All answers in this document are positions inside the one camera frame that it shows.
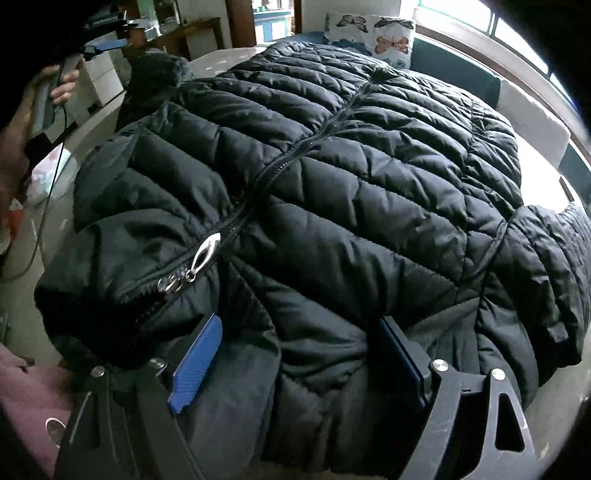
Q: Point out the person's left hand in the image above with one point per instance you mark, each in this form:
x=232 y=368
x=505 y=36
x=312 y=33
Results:
x=66 y=84

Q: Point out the grey star quilted blanket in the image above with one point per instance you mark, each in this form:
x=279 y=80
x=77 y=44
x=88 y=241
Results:
x=220 y=61

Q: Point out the wooden desk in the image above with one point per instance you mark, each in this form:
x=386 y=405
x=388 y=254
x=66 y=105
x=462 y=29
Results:
x=175 y=42

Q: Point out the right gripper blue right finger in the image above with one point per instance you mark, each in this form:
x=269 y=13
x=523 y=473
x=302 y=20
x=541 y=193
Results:
x=411 y=363

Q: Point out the black quilted puffer jacket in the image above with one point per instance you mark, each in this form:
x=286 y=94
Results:
x=303 y=196

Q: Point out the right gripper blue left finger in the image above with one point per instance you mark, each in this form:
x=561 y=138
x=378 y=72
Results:
x=189 y=361

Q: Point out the blue white cabinet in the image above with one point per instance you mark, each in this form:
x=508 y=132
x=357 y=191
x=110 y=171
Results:
x=272 y=25

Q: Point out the dark teal headboard cushion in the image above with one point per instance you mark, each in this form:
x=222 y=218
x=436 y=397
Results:
x=453 y=67

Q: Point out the white headboard cushion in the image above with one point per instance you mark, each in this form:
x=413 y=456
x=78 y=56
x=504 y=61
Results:
x=542 y=129

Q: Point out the upright butterfly print pillow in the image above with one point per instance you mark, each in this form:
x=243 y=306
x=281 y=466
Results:
x=386 y=38

